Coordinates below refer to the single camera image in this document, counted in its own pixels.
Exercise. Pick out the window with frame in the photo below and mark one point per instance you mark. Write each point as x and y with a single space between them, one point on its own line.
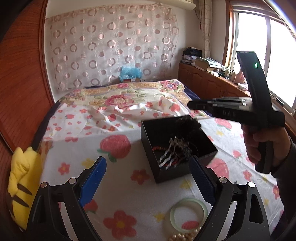
256 27

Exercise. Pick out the clutter pile on counter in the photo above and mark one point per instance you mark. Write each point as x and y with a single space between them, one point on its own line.
192 56

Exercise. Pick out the pink bottle on counter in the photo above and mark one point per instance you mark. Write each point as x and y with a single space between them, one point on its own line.
239 78

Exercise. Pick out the person's right hand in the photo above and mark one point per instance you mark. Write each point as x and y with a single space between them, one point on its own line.
279 137

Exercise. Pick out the floral bed quilt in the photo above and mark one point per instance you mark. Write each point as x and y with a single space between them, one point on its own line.
164 98

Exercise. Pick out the black jewelry box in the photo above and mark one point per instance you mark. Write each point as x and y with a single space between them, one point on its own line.
169 143

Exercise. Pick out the silver wavy hair fork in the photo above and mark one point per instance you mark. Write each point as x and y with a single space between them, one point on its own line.
170 158

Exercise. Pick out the beige window curtain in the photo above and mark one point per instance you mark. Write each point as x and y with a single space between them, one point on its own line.
205 16

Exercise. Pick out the wooden cabinet counter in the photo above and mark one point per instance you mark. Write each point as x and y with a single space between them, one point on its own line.
207 86

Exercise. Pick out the blue plastic bag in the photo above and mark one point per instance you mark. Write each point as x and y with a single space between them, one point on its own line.
130 73

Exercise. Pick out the wall air conditioner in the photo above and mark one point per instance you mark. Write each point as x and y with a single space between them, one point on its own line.
183 4

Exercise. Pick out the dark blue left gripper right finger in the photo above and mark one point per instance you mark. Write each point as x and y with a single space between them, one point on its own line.
205 179

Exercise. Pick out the white strawberry flower cloth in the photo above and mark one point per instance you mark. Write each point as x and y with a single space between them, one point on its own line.
129 205

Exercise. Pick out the pale green jade bangle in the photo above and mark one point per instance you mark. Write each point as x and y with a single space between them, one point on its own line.
185 216

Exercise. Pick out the pink circle patterned curtain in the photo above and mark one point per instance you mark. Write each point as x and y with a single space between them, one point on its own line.
88 47

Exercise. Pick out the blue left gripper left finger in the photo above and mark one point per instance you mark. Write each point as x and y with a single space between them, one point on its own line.
90 179

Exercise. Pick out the yellow pikachu plush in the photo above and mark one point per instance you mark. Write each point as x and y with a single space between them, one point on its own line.
24 181

